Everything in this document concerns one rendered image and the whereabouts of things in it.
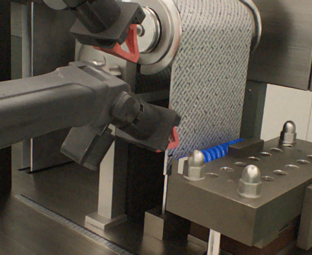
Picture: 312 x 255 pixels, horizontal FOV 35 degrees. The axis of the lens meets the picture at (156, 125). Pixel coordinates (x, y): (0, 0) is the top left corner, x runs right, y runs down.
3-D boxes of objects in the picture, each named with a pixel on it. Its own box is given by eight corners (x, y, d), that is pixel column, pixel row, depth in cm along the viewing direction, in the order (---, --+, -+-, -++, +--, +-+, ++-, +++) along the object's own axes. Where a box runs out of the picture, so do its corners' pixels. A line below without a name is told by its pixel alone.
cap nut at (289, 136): (275, 140, 103) (278, 119, 102) (283, 137, 106) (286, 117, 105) (291, 144, 101) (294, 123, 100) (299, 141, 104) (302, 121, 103)
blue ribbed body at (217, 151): (171, 174, 85) (172, 155, 84) (236, 151, 101) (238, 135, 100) (187, 180, 83) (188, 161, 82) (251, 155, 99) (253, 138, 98)
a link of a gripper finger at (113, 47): (137, 79, 75) (104, 40, 68) (104, 72, 80) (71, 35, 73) (158, 44, 77) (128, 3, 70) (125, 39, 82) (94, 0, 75)
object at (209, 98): (163, 174, 85) (171, 68, 80) (235, 149, 102) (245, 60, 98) (165, 175, 85) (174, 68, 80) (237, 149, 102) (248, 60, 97)
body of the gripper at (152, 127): (167, 153, 75) (140, 137, 70) (120, 137, 82) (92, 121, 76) (183, 115, 76) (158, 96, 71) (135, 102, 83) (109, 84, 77)
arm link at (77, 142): (129, 93, 61) (75, 61, 64) (81, 172, 61) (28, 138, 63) (150, 112, 73) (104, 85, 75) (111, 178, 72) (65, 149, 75)
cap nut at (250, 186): (232, 192, 74) (235, 164, 73) (244, 186, 77) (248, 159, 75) (253, 200, 72) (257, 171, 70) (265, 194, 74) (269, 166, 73)
